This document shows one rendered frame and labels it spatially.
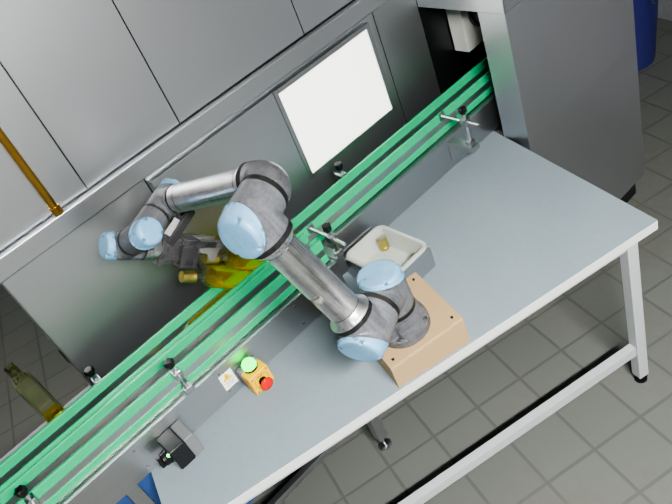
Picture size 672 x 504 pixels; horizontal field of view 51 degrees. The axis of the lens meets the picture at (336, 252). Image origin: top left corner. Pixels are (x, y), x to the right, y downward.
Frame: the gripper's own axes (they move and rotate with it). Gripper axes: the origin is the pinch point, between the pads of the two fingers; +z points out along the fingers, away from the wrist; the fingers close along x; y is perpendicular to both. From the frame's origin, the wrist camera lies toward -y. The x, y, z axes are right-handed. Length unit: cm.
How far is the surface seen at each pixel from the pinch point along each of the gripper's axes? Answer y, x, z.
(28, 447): 60, -3, -47
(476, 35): -79, -8, 100
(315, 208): -10.6, -2.9, 36.2
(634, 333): 7, 74, 118
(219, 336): 24.0, 13.9, -4.0
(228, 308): 18.8, 6.6, 2.7
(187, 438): 49, 24, -15
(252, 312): 17.5, 13.7, 6.1
